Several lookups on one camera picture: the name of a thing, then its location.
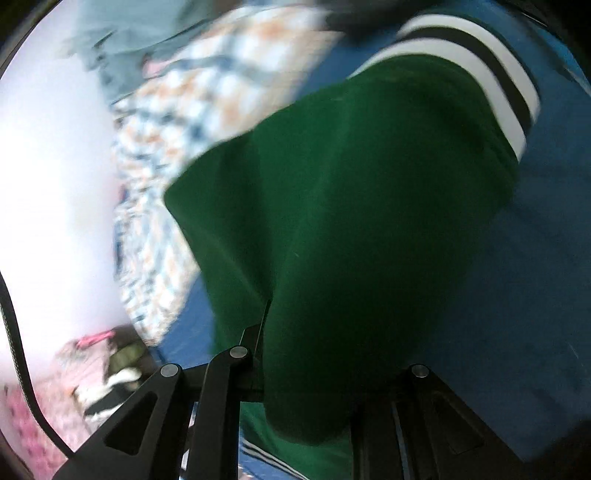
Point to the blue striped bed sheet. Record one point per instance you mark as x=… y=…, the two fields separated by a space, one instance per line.
x=531 y=300

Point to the green varsity jacket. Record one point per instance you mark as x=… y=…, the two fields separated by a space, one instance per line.
x=369 y=207

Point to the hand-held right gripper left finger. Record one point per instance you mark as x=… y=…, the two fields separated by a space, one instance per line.
x=251 y=344

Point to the teal blanket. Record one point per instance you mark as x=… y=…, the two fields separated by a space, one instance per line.
x=138 y=27

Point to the pink clothing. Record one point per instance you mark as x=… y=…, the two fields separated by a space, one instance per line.
x=27 y=415

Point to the pink hanger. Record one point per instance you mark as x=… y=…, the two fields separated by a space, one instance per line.
x=94 y=339

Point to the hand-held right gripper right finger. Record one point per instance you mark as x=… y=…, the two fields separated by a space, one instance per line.
x=408 y=397

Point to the plaid bed sheet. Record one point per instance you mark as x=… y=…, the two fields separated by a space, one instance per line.
x=152 y=230

